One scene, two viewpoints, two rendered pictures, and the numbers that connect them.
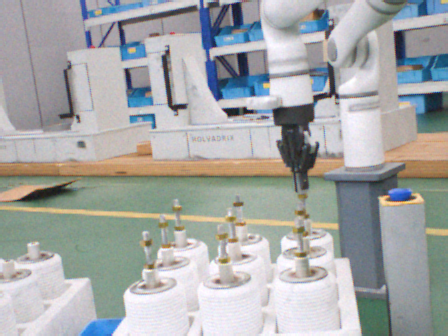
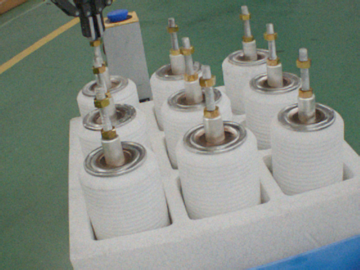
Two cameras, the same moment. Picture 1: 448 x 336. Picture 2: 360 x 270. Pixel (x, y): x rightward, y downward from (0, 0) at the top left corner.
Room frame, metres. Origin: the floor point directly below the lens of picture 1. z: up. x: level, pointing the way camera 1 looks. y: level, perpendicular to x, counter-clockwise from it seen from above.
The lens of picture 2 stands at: (1.32, 0.62, 0.54)
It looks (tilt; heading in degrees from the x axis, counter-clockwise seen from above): 27 degrees down; 255
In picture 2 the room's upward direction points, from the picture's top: 10 degrees counter-clockwise
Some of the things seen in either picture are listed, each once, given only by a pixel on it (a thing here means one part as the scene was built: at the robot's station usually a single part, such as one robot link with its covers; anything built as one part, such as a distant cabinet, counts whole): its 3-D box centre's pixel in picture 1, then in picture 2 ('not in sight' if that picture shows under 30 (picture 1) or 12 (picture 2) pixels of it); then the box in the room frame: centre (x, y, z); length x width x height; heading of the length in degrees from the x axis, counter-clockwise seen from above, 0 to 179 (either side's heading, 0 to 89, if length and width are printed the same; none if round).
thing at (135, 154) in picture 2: (181, 245); (114, 159); (1.26, 0.10, 0.25); 0.08 x 0.08 x 0.01
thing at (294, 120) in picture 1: (294, 127); not in sight; (1.23, -0.14, 0.45); 0.08 x 0.08 x 0.09
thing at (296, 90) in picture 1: (281, 88); not in sight; (1.22, -0.12, 0.52); 0.11 x 0.09 x 0.06; 111
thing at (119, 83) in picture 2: (306, 235); (105, 86); (1.23, -0.14, 0.25); 0.08 x 0.08 x 0.01
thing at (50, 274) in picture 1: (43, 301); not in sight; (1.31, 0.39, 0.16); 0.10 x 0.10 x 0.18
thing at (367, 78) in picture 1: (356, 64); not in sight; (1.61, -0.34, 0.54); 0.09 x 0.09 x 0.17; 16
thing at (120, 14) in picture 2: (400, 195); (117, 16); (1.16, -0.30, 0.32); 0.04 x 0.04 x 0.02
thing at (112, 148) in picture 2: (180, 239); (112, 149); (1.26, 0.10, 0.26); 0.02 x 0.02 x 0.03
